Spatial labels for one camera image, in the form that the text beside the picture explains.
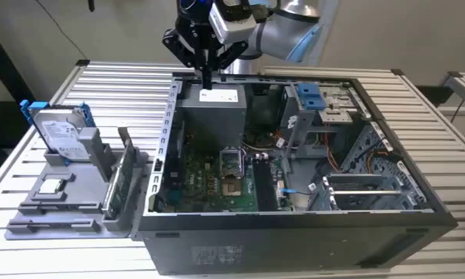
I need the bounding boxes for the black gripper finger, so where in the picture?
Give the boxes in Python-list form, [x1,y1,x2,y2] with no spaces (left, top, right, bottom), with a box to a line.
[162,27,208,90]
[207,41,251,90]

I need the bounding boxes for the RAM stick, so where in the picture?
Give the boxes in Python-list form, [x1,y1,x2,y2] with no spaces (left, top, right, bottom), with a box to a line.
[40,205,102,210]
[27,221,94,228]

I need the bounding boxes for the black RAM slot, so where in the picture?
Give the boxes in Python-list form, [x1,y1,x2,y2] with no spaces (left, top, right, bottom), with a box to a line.
[258,159,270,211]
[254,159,266,211]
[262,159,274,211]

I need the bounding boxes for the blue plastic drive latch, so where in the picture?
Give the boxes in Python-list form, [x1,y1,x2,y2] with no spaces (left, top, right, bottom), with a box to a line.
[296,83,326,111]

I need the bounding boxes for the grey power supply unit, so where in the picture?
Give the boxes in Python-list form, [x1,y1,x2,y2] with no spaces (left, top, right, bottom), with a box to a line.
[176,84,250,148]

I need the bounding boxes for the grey metal drive cage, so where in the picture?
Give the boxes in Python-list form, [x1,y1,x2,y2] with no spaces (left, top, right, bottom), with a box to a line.
[279,82,372,160]

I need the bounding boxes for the metal socket cover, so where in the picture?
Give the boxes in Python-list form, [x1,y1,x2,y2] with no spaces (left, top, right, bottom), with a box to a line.
[219,149,244,178]

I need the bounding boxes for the green motherboard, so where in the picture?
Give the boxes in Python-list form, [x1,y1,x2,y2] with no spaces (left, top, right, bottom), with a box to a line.
[166,127,296,213]

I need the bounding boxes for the hard disk in blue carrier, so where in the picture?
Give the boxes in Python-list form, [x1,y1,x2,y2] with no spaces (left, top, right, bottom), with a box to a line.
[20,99,99,168]

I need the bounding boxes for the graphics card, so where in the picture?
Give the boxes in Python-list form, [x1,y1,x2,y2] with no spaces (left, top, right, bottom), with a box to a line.
[102,127,142,222]

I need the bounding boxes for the CPU socket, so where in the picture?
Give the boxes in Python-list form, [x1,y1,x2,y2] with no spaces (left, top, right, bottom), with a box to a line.
[222,178,244,199]

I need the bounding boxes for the grey parts rack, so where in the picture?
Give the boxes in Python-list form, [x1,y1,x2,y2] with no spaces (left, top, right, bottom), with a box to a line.
[3,126,156,241]

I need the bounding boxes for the silver CPU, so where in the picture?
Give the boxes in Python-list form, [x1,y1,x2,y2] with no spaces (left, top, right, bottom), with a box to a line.
[38,178,68,195]

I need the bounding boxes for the grey metal disk bay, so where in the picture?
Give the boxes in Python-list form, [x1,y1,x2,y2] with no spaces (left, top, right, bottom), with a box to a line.
[308,173,415,212]

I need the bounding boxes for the black PC case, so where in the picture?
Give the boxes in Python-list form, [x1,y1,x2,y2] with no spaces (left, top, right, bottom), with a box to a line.
[130,71,459,276]

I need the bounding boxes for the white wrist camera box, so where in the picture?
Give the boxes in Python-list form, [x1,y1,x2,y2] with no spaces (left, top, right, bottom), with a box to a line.
[208,0,259,45]

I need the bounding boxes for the power supply wire bundle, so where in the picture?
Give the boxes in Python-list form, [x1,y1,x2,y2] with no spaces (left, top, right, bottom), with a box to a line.
[240,130,296,152]

